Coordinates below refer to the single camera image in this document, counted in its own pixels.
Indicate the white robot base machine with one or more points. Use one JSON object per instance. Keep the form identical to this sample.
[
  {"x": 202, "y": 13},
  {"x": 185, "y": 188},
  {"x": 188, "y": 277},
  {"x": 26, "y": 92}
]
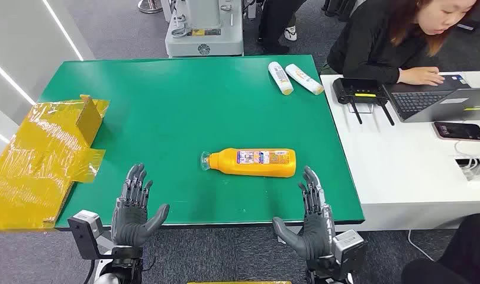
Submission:
[{"x": 204, "y": 39}]

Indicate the grey laptop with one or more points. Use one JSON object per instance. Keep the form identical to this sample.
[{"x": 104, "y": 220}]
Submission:
[{"x": 439, "y": 104}]

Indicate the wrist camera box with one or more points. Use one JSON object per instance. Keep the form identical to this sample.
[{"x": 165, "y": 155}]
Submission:
[
  {"x": 84, "y": 233},
  {"x": 349, "y": 251}
]

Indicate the person's hand on laptop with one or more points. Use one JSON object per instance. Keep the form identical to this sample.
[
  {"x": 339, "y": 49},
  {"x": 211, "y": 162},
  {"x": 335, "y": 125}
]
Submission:
[{"x": 420, "y": 75}]

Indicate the orange bottle with clear cap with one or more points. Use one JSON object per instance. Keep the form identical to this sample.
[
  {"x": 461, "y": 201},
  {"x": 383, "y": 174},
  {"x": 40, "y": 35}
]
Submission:
[{"x": 255, "y": 166}]

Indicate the black smartphone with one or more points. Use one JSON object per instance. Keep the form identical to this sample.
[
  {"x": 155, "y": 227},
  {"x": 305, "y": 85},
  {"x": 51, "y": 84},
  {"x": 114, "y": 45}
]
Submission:
[{"x": 459, "y": 131}]

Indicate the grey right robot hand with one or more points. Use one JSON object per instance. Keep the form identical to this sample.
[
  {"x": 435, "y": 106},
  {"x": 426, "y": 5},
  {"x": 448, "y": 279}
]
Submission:
[{"x": 316, "y": 235}]

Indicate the white bottle with orange print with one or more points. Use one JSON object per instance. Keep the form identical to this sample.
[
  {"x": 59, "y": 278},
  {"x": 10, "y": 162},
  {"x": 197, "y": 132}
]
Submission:
[{"x": 304, "y": 79}]

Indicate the white bottle with text label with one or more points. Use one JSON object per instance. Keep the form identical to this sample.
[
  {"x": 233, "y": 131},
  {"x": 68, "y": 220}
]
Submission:
[{"x": 280, "y": 77}]

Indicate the standing person's legs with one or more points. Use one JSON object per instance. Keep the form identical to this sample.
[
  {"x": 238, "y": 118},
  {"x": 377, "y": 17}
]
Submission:
[{"x": 275, "y": 27}]

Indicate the seated person at laptop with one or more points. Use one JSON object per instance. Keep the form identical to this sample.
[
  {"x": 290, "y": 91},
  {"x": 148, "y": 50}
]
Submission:
[{"x": 365, "y": 43}]

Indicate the yellow taped cardboard box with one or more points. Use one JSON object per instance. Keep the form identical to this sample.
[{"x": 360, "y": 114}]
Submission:
[{"x": 35, "y": 164}]

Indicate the chrome stand base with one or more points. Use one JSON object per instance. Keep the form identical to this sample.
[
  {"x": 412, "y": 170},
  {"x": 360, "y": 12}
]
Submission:
[{"x": 149, "y": 6}]

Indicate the black router with antennas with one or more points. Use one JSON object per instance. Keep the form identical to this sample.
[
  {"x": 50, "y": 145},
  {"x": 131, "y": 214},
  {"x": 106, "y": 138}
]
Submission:
[{"x": 357, "y": 89}]

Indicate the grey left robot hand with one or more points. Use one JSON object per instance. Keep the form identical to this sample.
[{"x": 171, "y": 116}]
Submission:
[{"x": 130, "y": 223}]

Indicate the black bag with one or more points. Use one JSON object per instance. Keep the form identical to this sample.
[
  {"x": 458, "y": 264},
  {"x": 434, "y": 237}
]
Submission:
[{"x": 337, "y": 8}]

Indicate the person in dark clothes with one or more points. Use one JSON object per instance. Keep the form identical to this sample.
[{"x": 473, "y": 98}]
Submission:
[{"x": 459, "y": 255}]

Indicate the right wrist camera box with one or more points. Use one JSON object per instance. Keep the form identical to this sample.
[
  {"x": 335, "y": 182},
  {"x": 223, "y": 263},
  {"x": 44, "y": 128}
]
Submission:
[{"x": 349, "y": 251}]

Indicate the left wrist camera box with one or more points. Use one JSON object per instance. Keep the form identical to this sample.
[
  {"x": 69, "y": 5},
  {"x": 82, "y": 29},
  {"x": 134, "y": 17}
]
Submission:
[{"x": 84, "y": 233}]

